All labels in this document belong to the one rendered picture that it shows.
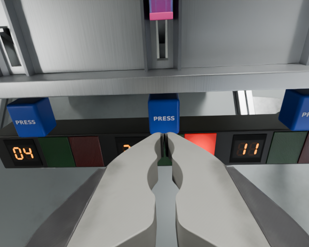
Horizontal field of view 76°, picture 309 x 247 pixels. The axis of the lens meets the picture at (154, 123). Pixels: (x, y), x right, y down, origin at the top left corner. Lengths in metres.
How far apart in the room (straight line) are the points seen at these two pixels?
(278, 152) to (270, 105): 0.79
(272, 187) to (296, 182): 0.10
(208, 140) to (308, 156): 0.10
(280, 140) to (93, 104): 0.85
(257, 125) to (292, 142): 0.03
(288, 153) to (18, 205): 0.99
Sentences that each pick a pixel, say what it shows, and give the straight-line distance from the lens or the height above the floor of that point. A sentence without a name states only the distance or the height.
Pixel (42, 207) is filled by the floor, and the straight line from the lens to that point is 1.00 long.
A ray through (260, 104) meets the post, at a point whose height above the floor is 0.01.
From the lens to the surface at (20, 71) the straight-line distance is 0.19.
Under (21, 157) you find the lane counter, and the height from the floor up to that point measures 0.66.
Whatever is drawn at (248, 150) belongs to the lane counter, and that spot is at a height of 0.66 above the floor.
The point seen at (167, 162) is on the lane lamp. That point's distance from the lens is 0.20.
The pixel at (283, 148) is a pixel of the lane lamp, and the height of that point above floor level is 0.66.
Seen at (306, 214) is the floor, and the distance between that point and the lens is 1.01.
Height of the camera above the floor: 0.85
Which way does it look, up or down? 74 degrees down
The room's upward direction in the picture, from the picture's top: 12 degrees counter-clockwise
